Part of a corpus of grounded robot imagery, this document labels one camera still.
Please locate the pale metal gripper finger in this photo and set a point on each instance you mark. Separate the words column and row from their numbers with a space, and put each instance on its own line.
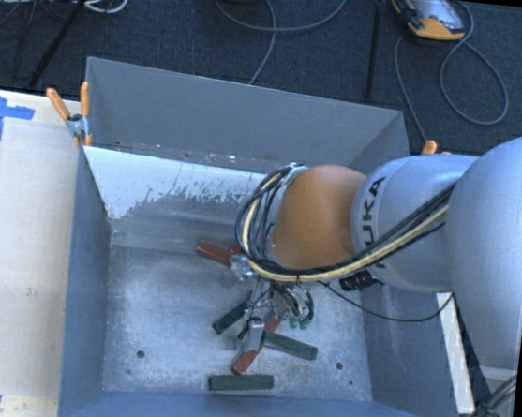
column 255, row 336
column 244, row 329

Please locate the dark green flat block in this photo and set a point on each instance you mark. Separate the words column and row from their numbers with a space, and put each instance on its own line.
column 293, row 346
column 242, row 383
column 228, row 319

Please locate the red-brown flat block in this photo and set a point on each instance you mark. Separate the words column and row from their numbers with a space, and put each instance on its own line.
column 213, row 251
column 244, row 361

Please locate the grey metal bin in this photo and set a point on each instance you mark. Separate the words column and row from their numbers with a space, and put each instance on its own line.
column 172, row 315

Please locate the pale wood flat board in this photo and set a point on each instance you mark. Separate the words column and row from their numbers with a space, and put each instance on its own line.
column 25, row 245

